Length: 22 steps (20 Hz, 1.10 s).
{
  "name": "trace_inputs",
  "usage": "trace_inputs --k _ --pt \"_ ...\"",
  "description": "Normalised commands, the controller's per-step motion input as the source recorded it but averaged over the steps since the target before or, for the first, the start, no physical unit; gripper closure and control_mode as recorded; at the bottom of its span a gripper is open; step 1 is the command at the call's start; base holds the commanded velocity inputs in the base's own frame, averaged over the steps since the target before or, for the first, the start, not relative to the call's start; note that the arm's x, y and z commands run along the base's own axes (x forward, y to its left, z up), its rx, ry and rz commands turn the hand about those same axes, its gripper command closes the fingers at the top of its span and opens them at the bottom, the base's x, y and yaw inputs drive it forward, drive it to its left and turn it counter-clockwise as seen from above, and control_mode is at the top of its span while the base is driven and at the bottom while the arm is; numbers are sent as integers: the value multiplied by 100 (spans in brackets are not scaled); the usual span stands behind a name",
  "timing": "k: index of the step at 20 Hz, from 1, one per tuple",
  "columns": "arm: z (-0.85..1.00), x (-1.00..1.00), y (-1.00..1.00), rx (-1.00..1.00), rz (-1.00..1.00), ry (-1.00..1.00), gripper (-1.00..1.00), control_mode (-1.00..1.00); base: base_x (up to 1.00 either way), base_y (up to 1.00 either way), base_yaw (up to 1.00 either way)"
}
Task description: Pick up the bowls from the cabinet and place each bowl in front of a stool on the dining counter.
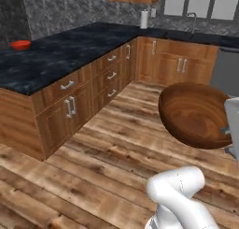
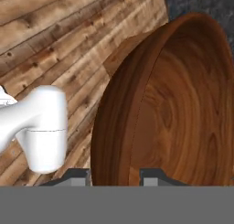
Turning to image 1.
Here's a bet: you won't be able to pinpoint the red bowl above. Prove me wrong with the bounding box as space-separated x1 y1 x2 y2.
9 39 33 51

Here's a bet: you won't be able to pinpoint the white paper towel roll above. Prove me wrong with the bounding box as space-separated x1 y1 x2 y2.
139 9 149 30

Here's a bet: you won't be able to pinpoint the brown wooden bowl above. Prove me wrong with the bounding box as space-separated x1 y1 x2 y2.
158 81 234 150

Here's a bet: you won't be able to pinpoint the wide wooden drawer front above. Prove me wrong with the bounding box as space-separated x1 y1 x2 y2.
30 64 93 116

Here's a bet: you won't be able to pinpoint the window with grey frame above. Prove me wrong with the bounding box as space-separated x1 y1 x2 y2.
162 0 239 21

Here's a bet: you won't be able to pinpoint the silver sink tap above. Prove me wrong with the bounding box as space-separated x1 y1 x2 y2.
186 11 198 35

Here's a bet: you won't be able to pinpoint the grey dishwasher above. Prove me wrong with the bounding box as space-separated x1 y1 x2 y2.
209 46 239 98

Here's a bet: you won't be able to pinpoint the wooden cupboard door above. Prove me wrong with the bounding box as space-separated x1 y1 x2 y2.
35 95 76 160
70 80 94 136
119 39 138 91
181 43 219 86
135 36 159 83
154 39 183 87

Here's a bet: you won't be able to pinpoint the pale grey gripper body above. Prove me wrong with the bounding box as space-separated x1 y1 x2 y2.
223 96 239 161

